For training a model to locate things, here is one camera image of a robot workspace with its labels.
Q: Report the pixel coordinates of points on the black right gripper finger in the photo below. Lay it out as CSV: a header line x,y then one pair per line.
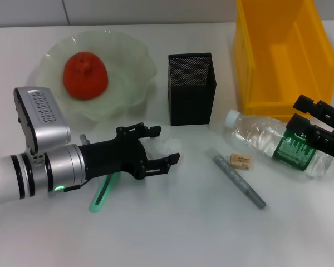
x,y
320,139
323,109

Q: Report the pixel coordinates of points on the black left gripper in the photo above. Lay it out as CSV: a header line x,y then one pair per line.
x,y
114,158

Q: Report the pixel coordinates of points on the white paper ball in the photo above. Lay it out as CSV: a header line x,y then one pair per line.
x,y
169,144

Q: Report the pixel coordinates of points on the clear water bottle green label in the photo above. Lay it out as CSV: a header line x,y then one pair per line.
x,y
253,130

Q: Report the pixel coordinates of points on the red-orange orange fruit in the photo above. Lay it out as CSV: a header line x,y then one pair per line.
x,y
86,80

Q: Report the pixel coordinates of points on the black mesh pen holder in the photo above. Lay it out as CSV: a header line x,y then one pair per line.
x,y
192,105

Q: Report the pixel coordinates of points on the green glass fruit plate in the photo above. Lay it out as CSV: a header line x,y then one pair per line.
x,y
128,83

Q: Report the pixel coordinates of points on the green utility knife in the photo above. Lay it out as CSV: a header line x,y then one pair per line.
x,y
100,200

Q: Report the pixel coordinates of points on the small tan eraser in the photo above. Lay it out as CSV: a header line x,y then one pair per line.
x,y
239,161

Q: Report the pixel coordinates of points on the grey marker pen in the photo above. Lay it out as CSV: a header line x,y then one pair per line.
x,y
233,175

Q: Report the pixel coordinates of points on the yellow plastic bin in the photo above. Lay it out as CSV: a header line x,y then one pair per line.
x,y
289,69

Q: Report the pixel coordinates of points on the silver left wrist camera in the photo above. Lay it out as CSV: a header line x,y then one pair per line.
x,y
44,116

